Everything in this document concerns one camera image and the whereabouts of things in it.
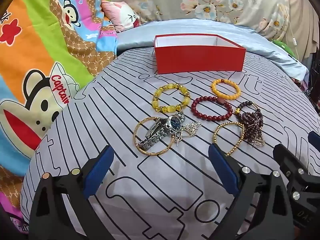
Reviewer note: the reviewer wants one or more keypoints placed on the cartoon monkey blanket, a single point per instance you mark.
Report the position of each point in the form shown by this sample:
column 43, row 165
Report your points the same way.
column 37, row 42

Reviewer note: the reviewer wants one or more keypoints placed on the beige curtain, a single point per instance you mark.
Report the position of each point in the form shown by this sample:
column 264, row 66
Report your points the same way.
column 300, row 17

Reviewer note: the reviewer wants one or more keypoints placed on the pink cartoon pillow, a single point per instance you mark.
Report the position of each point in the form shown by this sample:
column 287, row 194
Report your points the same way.
column 120, row 17

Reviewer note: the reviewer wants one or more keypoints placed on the gold bangle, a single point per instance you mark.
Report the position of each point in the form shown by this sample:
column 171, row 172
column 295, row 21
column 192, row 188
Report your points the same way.
column 135, row 136

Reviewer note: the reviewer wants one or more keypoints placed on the silver wrist watch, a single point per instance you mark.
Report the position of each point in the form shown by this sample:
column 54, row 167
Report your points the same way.
column 175, row 123

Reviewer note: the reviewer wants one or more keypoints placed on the small silver charm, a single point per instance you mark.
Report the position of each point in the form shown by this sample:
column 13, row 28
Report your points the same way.
column 260, row 142

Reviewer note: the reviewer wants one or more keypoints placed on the light blue sheet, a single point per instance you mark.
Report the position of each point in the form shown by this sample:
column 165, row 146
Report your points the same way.
column 140, row 35

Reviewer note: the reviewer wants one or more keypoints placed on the grey striped duvet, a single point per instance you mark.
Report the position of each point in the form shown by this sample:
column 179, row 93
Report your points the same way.
column 112, row 105

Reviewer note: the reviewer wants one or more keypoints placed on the silver flower pendant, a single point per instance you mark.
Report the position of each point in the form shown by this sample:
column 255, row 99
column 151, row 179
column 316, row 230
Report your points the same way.
column 195, row 125

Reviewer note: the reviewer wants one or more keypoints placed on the red cardboard box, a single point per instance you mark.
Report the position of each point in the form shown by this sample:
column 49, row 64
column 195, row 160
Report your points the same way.
column 200, row 60

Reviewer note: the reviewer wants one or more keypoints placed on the garnet bead strand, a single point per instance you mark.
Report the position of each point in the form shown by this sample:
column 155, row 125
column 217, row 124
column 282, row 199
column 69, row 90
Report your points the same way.
column 250, row 125

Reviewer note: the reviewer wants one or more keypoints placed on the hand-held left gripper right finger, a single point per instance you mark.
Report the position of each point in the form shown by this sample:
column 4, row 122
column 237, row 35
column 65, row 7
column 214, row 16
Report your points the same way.
column 222, row 165

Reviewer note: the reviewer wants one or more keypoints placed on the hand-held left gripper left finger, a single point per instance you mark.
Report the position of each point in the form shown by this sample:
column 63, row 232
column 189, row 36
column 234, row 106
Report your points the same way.
column 98, row 170

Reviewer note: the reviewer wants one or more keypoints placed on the grey floral bedding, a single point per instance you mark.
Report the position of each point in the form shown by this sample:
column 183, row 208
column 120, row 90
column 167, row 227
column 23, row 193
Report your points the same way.
column 175, row 0

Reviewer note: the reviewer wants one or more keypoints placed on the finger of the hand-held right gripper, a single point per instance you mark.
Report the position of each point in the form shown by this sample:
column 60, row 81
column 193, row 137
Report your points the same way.
column 314, row 140
column 287, row 157

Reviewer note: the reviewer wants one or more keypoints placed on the hanging clothes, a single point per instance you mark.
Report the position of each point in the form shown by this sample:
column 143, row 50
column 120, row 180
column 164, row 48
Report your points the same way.
column 312, row 80

